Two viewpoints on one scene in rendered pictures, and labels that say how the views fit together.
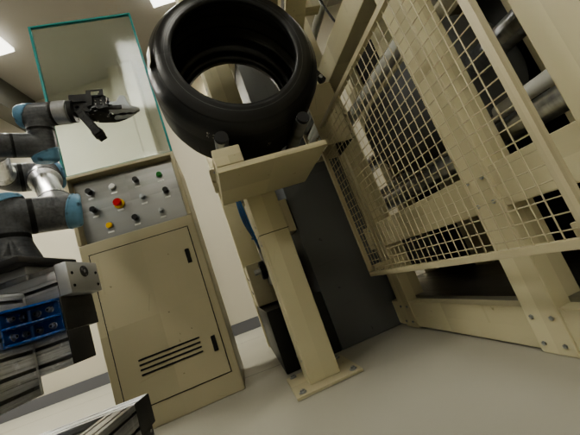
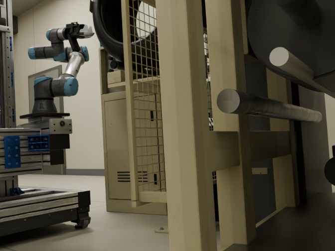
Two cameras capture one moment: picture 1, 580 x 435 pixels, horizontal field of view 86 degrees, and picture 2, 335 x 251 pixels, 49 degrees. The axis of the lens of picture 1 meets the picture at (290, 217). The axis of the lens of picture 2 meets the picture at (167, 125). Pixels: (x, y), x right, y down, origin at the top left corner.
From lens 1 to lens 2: 135 cm
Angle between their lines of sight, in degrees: 45
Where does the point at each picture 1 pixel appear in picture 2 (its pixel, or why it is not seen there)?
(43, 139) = (56, 50)
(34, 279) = (43, 123)
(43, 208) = (55, 86)
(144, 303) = (124, 139)
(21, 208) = (47, 85)
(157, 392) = (123, 193)
